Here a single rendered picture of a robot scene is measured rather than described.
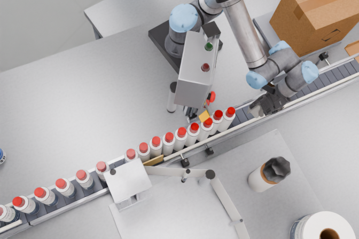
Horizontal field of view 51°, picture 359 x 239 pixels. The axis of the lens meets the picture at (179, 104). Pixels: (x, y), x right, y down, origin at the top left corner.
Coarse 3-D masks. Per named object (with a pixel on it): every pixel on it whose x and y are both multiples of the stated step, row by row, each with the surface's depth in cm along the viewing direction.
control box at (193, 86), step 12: (192, 36) 112; (192, 48) 111; (216, 48) 112; (192, 60) 109; (204, 60) 110; (180, 72) 108; (192, 72) 108; (180, 84) 109; (192, 84) 108; (204, 84) 107; (180, 96) 117; (192, 96) 116; (204, 96) 114
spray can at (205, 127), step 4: (208, 120) 145; (212, 120) 145; (200, 124) 148; (204, 124) 146; (208, 124) 144; (212, 124) 148; (200, 128) 150; (204, 128) 148; (208, 128) 147; (212, 128) 148; (200, 132) 152; (204, 132) 150; (208, 132) 150; (200, 136) 156; (204, 136) 154; (200, 140) 160
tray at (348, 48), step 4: (348, 44) 189; (352, 44) 192; (356, 44) 194; (344, 48) 193; (348, 48) 193; (352, 48) 193; (356, 48) 193; (348, 52) 192; (352, 52) 192; (356, 52) 192
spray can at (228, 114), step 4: (228, 108) 147; (232, 108) 147; (224, 112) 151; (228, 112) 147; (232, 112) 147; (224, 116) 150; (228, 116) 149; (232, 116) 150; (224, 120) 152; (228, 120) 150; (232, 120) 152; (220, 124) 158; (224, 124) 155; (228, 124) 155; (220, 128) 161; (224, 128) 159
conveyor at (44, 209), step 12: (336, 72) 181; (348, 72) 182; (312, 84) 178; (324, 84) 178; (300, 96) 175; (312, 96) 176; (240, 108) 170; (240, 120) 168; (216, 132) 165; (72, 180) 152; (96, 180) 153; (84, 192) 151; (60, 204) 148; (36, 216) 146
